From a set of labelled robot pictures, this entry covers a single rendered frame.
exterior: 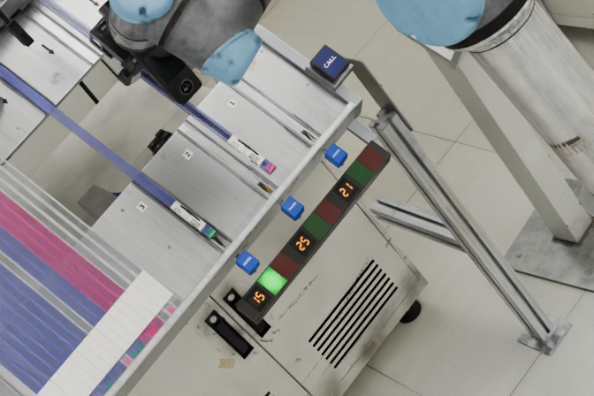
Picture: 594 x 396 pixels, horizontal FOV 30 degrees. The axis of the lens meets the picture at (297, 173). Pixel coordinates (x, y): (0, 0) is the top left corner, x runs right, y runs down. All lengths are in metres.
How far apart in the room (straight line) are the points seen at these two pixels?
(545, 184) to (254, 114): 0.71
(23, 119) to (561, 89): 0.95
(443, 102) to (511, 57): 1.79
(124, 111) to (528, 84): 1.47
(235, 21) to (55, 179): 1.17
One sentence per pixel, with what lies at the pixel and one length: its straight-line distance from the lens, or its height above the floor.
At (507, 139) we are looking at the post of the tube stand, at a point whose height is 0.34.
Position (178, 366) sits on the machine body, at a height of 0.44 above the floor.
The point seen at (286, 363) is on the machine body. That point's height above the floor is 0.23.
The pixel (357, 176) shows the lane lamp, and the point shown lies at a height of 0.66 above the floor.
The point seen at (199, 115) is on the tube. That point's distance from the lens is 1.64.
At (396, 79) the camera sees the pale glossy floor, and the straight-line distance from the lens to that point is 3.09.
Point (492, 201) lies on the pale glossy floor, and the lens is 2.56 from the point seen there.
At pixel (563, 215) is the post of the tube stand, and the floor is 0.10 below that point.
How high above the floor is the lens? 1.66
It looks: 33 degrees down
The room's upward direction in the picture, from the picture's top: 41 degrees counter-clockwise
